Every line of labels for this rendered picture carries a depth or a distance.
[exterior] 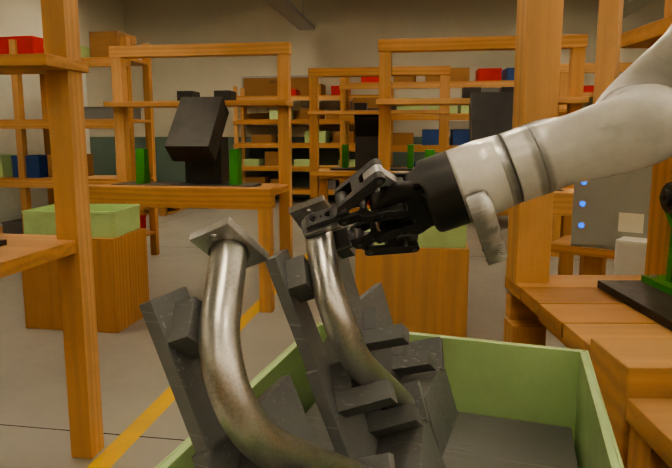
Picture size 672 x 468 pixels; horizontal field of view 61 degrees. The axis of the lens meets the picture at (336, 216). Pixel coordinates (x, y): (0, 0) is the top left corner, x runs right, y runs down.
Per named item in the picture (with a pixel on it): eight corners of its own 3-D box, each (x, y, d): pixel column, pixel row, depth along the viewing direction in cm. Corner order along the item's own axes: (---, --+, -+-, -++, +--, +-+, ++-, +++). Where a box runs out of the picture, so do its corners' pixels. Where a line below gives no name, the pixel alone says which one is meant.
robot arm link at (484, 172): (470, 218, 48) (543, 193, 47) (437, 130, 55) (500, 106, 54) (488, 271, 55) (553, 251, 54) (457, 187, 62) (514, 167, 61)
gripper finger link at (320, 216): (354, 207, 58) (308, 222, 59) (344, 189, 56) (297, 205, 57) (357, 218, 57) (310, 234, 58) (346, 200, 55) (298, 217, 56)
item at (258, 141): (390, 205, 1063) (392, 82, 1033) (234, 202, 1109) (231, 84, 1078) (392, 201, 1116) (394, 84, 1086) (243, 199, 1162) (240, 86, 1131)
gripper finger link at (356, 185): (383, 160, 54) (346, 197, 58) (368, 153, 53) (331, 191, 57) (388, 180, 52) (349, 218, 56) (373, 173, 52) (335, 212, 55)
